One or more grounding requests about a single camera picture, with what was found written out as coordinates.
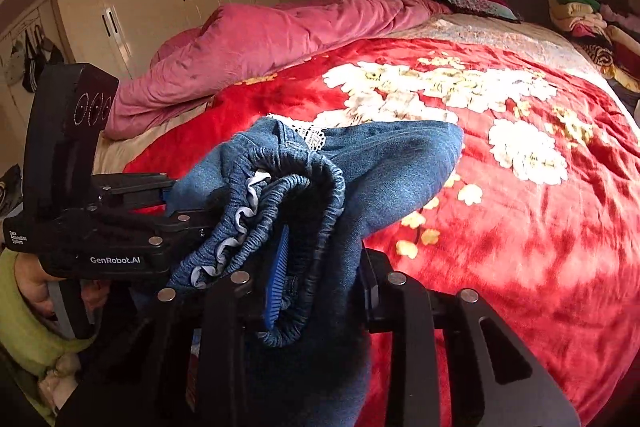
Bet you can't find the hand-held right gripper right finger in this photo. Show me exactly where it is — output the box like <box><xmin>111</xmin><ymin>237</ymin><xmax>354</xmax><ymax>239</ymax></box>
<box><xmin>360</xmin><ymin>249</ymin><xmax>583</xmax><ymax>427</ymax></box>

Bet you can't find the person's left hand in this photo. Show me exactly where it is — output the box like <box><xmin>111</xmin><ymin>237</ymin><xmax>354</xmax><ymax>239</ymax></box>
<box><xmin>14</xmin><ymin>254</ymin><xmax>112</xmax><ymax>317</ymax></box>

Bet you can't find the red floral blanket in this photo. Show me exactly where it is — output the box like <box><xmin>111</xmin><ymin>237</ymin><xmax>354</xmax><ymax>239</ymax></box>
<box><xmin>122</xmin><ymin>38</ymin><xmax>640</xmax><ymax>427</ymax></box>

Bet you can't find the patterned pillow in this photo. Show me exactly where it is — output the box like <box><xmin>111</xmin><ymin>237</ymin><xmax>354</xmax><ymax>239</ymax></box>
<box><xmin>425</xmin><ymin>0</ymin><xmax>523</xmax><ymax>24</ymax></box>

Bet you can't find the person's black garment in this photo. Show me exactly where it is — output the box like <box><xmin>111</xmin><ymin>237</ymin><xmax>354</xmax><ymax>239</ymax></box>
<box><xmin>55</xmin><ymin>279</ymin><xmax>201</xmax><ymax>427</ymax></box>

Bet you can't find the pink quilt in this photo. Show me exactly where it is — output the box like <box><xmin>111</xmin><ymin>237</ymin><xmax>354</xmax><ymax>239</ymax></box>
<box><xmin>102</xmin><ymin>0</ymin><xmax>451</xmax><ymax>141</ymax></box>

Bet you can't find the person's left forearm green sleeve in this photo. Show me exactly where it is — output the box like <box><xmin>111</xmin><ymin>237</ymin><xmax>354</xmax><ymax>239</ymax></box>
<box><xmin>0</xmin><ymin>249</ymin><xmax>96</xmax><ymax>423</ymax></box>

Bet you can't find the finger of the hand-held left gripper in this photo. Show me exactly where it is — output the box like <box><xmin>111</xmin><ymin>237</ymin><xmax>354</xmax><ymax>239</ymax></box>
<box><xmin>94</xmin><ymin>173</ymin><xmax>176</xmax><ymax>210</ymax></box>
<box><xmin>147</xmin><ymin>209</ymin><xmax>216</xmax><ymax>273</ymax></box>

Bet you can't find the pile of folded clothes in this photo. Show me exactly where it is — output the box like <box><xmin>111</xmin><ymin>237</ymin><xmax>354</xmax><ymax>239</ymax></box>
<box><xmin>547</xmin><ymin>0</ymin><xmax>640</xmax><ymax>92</ymax></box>

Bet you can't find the black hanging bag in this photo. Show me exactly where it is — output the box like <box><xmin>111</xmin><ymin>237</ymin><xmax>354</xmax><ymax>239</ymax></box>
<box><xmin>22</xmin><ymin>29</ymin><xmax>51</xmax><ymax>92</ymax></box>

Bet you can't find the blue denim pants lace trim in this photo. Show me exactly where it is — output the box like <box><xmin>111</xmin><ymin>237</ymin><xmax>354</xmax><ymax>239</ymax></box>
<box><xmin>165</xmin><ymin>117</ymin><xmax>466</xmax><ymax>427</ymax></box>

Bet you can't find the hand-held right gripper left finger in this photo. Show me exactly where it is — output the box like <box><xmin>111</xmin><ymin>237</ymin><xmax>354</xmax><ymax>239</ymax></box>
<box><xmin>55</xmin><ymin>224</ymin><xmax>291</xmax><ymax>427</ymax></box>

